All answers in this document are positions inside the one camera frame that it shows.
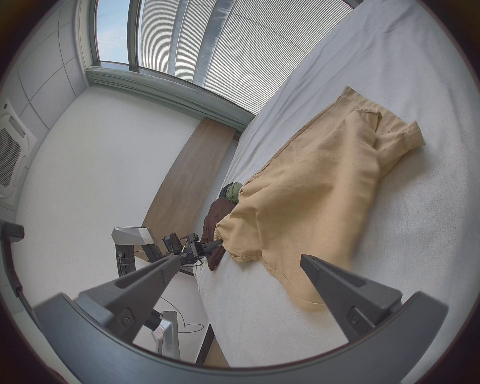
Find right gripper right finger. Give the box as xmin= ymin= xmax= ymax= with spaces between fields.
xmin=300 ymin=255 xmax=403 ymax=344

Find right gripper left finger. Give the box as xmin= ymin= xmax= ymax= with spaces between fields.
xmin=77 ymin=256 xmax=181 ymax=344

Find tan shorts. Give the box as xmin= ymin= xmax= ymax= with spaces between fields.
xmin=214 ymin=85 xmax=426 ymax=314

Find bed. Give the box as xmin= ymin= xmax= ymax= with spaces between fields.
xmin=135 ymin=0 xmax=480 ymax=368

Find brown shorts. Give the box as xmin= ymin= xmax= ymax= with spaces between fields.
xmin=201 ymin=198 xmax=235 ymax=272

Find green garment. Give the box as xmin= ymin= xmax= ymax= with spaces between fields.
xmin=225 ymin=182 xmax=244 ymax=203

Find grey-green curtain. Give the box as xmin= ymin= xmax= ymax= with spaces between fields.
xmin=85 ymin=65 xmax=256 ymax=131

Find ceiling air conditioner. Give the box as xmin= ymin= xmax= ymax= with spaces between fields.
xmin=0 ymin=98 xmax=38 ymax=211

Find window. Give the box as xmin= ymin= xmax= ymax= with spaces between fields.
xmin=94 ymin=0 xmax=364 ymax=117

